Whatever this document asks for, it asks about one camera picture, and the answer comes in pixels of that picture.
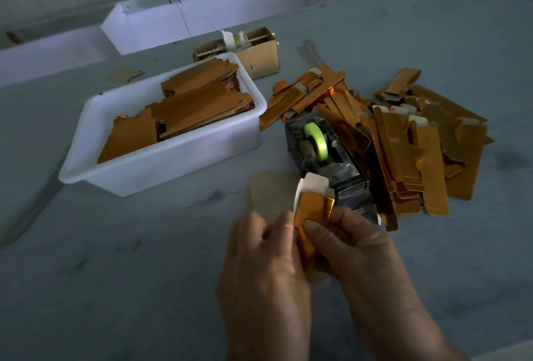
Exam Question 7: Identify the person's right hand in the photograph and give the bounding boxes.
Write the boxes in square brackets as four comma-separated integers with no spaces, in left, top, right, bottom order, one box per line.
[301,205,451,361]

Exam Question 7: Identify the person's left hand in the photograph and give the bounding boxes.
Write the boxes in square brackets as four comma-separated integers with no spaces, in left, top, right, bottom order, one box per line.
[218,211,313,361]

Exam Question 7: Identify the gold carton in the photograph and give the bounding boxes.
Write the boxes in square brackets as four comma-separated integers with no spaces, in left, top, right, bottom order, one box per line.
[294,192,336,274]

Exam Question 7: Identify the pile of beige blanks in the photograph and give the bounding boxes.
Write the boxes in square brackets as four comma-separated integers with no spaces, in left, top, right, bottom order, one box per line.
[247,171,301,224]

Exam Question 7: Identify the pile of gold boxes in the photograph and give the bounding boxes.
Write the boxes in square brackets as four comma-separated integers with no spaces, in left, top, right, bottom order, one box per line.
[259,64,494,232]

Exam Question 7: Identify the gold cartons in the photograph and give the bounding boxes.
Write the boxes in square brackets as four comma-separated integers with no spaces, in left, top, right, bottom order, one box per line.
[97,57,255,165]

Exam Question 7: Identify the black tape dispenser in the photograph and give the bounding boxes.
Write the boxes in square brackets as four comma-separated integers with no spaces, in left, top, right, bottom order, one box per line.
[285,111,380,223]

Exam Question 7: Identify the green tape roll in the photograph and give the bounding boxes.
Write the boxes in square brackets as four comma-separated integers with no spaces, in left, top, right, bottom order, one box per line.
[303,121,329,163]

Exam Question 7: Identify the white plastic bin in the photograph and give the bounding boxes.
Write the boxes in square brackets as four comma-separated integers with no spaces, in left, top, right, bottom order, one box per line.
[58,52,268,198]

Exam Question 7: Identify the small cardboard box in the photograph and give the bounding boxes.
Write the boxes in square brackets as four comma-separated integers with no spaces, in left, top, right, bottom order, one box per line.
[193,27,281,81]

